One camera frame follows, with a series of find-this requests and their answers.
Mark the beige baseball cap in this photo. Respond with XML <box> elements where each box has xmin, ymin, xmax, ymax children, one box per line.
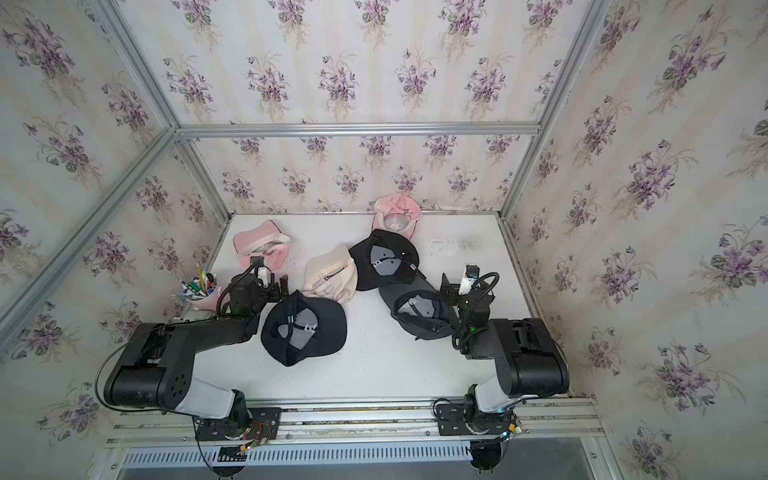
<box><xmin>301</xmin><ymin>244</ymin><xmax>358</xmax><ymax>304</ymax></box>

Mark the pink pen holder cup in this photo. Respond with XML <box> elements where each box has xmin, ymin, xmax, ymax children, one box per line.
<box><xmin>180</xmin><ymin>264</ymin><xmax>224</xmax><ymax>312</ymax></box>

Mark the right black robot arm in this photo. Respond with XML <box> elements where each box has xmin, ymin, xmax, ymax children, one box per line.
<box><xmin>437</xmin><ymin>265</ymin><xmax>570</xmax><ymax>435</ymax></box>

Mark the pink cap left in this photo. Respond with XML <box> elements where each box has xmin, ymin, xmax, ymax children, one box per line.
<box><xmin>233</xmin><ymin>220</ymin><xmax>292</xmax><ymax>271</ymax></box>

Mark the aluminium mounting rail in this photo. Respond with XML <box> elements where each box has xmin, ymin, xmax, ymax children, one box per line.
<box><xmin>105</xmin><ymin>396</ymin><xmax>606</xmax><ymax>448</ymax></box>

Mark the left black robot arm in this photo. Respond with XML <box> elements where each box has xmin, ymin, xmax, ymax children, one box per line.
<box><xmin>96</xmin><ymin>267</ymin><xmax>288</xmax><ymax>428</ymax></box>

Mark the black cap white letter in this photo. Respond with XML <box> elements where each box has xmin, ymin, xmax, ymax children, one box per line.
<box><xmin>260</xmin><ymin>290</ymin><xmax>347</xmax><ymax>367</ymax></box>

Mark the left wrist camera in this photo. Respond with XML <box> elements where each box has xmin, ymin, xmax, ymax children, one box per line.
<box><xmin>250</xmin><ymin>256</ymin><xmax>273</xmax><ymax>288</ymax></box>

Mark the dark grey baseball cap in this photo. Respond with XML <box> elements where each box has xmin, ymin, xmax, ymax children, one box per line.
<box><xmin>378</xmin><ymin>276</ymin><xmax>458</xmax><ymax>340</ymax></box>

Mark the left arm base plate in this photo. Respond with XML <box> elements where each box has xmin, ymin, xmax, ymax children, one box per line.
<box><xmin>195</xmin><ymin>407</ymin><xmax>283</xmax><ymax>445</ymax></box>

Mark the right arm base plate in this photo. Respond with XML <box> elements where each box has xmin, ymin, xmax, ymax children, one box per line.
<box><xmin>432</xmin><ymin>398</ymin><xmax>522</xmax><ymax>437</ymax></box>

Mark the black cap centre back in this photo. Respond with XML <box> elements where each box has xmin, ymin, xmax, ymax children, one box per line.
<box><xmin>348</xmin><ymin>229</ymin><xmax>420</xmax><ymax>291</ymax></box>

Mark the pink cap back wall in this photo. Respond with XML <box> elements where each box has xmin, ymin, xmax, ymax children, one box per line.
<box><xmin>372</xmin><ymin>193</ymin><xmax>422</xmax><ymax>239</ymax></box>

